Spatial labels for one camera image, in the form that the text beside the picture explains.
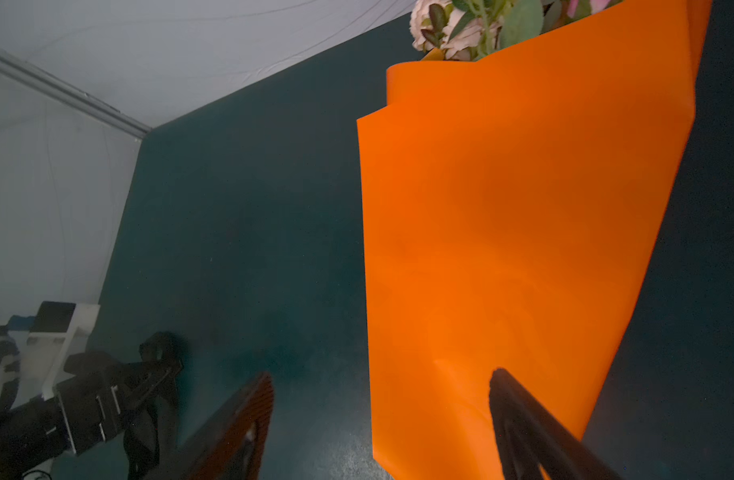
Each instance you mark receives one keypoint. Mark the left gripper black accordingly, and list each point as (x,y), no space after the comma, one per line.
(102,396)

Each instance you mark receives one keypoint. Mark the magenta fake rose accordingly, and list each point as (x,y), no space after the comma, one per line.
(577,9)

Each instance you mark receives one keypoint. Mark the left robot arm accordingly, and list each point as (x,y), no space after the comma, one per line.
(32,434)

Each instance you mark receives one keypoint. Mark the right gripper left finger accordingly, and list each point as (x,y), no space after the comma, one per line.
(230,445)

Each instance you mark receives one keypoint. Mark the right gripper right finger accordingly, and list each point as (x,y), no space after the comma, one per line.
(532,443)

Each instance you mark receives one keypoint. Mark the orange wrapping paper sheet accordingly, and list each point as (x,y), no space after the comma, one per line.
(510,209)

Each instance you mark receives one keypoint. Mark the light pink fake rose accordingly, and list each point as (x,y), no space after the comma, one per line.
(448,26)

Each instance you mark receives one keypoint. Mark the black printed ribbon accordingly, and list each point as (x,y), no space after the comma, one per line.
(152,436)

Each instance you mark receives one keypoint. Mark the green table mat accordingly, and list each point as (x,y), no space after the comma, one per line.
(242,235)

